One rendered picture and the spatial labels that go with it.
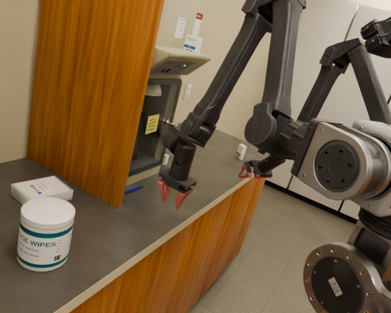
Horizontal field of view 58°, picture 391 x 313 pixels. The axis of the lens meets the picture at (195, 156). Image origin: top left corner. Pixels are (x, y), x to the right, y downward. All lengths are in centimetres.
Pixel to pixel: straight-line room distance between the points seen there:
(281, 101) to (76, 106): 78
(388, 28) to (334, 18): 323
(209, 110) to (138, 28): 36
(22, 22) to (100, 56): 34
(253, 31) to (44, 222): 72
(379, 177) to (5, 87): 126
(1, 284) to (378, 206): 85
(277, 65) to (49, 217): 66
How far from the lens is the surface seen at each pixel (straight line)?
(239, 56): 99
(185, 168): 102
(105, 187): 133
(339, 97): 415
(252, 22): 101
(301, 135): 73
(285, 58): 88
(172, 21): 138
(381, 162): 70
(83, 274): 103
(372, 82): 129
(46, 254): 100
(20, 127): 159
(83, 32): 132
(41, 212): 98
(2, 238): 115
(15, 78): 151
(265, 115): 79
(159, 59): 122
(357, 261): 91
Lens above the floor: 162
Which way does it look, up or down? 20 degrees down
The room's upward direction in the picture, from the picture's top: 15 degrees clockwise
